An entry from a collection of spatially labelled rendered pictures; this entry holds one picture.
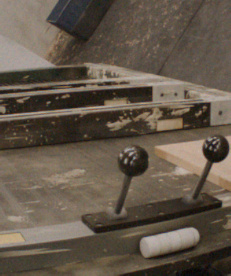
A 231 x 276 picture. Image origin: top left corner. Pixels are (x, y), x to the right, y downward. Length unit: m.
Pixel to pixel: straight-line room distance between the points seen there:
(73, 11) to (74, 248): 4.82
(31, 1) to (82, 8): 1.09
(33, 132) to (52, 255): 0.64
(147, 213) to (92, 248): 0.09
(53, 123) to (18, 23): 5.11
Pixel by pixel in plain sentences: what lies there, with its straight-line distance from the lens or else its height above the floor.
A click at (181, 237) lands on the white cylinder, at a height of 1.42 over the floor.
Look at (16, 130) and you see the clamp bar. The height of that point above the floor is 1.47.
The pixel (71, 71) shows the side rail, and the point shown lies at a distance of 2.60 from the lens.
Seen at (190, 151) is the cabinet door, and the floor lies 1.19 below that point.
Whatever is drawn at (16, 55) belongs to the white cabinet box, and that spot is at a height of 0.67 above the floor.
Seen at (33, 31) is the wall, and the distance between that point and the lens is 6.40.
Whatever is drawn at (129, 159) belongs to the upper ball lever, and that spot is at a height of 1.55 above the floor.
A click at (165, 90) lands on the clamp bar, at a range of 1.77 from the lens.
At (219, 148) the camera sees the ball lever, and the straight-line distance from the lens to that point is 0.67.
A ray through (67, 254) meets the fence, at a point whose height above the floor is 1.54.
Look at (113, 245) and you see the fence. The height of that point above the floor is 1.48.
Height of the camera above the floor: 1.85
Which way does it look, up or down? 27 degrees down
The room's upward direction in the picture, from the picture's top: 59 degrees counter-clockwise
